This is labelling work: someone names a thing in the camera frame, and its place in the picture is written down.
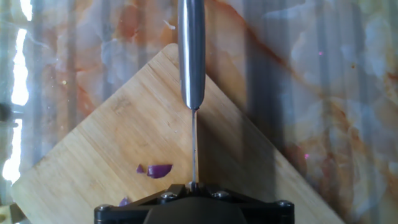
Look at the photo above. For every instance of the steel kitchen knife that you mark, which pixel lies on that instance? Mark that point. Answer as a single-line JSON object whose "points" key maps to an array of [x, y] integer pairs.
{"points": [[191, 56]]}

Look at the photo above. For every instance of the tiny red onion piece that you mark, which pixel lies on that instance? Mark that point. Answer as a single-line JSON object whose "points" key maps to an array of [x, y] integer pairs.
{"points": [[124, 202]]}

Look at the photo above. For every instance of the bamboo cutting board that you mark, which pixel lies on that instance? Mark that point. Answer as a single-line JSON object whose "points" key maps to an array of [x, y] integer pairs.
{"points": [[124, 124]]}

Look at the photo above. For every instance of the red onion crumb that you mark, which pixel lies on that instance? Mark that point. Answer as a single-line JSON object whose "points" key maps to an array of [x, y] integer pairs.
{"points": [[140, 169]]}

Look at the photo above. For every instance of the marble pattern table mat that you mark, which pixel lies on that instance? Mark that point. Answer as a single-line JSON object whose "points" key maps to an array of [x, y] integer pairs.
{"points": [[326, 77]]}

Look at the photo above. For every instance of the small red onion piece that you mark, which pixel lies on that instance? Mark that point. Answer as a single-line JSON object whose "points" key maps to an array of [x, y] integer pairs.
{"points": [[159, 171]]}

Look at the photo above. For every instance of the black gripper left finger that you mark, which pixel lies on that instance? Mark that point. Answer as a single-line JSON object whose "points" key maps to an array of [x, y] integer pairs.
{"points": [[124, 214]]}

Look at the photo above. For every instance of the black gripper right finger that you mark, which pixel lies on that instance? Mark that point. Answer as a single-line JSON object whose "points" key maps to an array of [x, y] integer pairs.
{"points": [[267, 214]]}

